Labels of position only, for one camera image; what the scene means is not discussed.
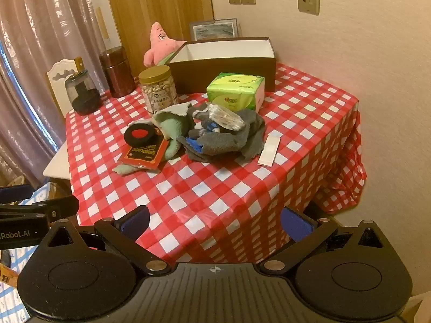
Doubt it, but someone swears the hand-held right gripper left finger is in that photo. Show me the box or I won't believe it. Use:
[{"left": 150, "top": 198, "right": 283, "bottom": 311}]
[{"left": 43, "top": 205, "right": 171, "bottom": 275}]

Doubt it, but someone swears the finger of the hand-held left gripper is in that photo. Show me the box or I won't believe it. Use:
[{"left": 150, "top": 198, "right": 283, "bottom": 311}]
[
  {"left": 0, "top": 196, "right": 79, "bottom": 223},
  {"left": 0, "top": 184, "right": 34, "bottom": 204}
]

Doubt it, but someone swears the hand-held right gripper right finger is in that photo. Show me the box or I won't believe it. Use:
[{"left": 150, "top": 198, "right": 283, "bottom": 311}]
[{"left": 260, "top": 206, "right": 391, "bottom": 274}]

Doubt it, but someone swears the red black packet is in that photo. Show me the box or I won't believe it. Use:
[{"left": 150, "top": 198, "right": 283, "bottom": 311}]
[{"left": 118, "top": 138, "right": 171, "bottom": 169}]

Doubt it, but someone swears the green cloth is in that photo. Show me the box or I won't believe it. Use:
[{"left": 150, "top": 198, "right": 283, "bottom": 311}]
[{"left": 113, "top": 103, "right": 194, "bottom": 175}]

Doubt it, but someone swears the grey cloth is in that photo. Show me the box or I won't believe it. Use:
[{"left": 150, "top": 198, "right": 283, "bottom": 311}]
[{"left": 177, "top": 103, "right": 266, "bottom": 162}]

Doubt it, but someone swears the brown cardboard box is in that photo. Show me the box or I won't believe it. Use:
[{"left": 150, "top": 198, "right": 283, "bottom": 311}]
[{"left": 166, "top": 36, "right": 277, "bottom": 94}]

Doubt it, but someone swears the blue white patterned cloth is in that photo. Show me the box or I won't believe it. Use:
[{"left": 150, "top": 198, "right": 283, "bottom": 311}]
[{"left": 0, "top": 182, "right": 68, "bottom": 323}]

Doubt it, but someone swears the white paper strip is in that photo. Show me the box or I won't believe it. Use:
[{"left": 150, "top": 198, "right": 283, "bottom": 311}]
[{"left": 258, "top": 133, "right": 281, "bottom": 167}]

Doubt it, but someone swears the red white checkered tablecloth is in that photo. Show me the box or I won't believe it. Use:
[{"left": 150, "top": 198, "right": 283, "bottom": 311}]
[{"left": 65, "top": 62, "right": 367, "bottom": 265}]

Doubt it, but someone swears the black round pad red centre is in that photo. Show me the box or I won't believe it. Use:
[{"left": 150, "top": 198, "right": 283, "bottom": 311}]
[{"left": 124, "top": 123, "right": 159, "bottom": 147}]

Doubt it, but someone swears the dark glass grinder jar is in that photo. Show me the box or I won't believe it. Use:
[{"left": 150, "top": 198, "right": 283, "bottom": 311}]
[{"left": 65, "top": 69, "right": 102, "bottom": 116}]

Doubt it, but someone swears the white wooden chair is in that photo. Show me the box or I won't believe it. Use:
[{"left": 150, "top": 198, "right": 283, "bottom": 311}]
[{"left": 42, "top": 57, "right": 112, "bottom": 179}]

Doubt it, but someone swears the clear plastic wrapper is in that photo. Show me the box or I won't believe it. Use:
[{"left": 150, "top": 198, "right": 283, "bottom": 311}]
[{"left": 207, "top": 104, "right": 245, "bottom": 131}]

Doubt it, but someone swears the clear nut jar gold lid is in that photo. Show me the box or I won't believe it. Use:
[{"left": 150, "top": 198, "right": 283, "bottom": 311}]
[{"left": 139, "top": 65, "right": 178, "bottom": 114}]

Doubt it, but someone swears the brown metal canister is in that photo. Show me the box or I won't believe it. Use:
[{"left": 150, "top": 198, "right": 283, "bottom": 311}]
[{"left": 99, "top": 46, "right": 137, "bottom": 99}]

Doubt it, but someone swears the green tissue pack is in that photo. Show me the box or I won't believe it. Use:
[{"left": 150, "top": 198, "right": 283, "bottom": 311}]
[{"left": 206, "top": 72, "right": 265, "bottom": 113}]

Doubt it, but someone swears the pale patterned curtain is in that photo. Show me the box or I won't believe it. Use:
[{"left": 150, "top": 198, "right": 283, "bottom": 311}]
[{"left": 0, "top": 0, "right": 112, "bottom": 189}]

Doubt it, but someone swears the pink starfish plush toy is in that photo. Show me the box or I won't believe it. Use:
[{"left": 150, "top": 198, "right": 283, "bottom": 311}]
[{"left": 143, "top": 22, "right": 187, "bottom": 67}]

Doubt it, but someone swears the framed picture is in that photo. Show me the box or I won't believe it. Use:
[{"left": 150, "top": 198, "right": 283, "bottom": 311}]
[{"left": 189, "top": 18, "right": 240, "bottom": 41}]

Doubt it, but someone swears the wooden door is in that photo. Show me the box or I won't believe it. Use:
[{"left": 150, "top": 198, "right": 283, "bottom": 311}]
[{"left": 103, "top": 0, "right": 214, "bottom": 71}]

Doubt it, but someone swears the beige wall outlet plate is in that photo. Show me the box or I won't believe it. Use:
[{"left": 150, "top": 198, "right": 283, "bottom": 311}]
[{"left": 297, "top": 0, "right": 320, "bottom": 16}]

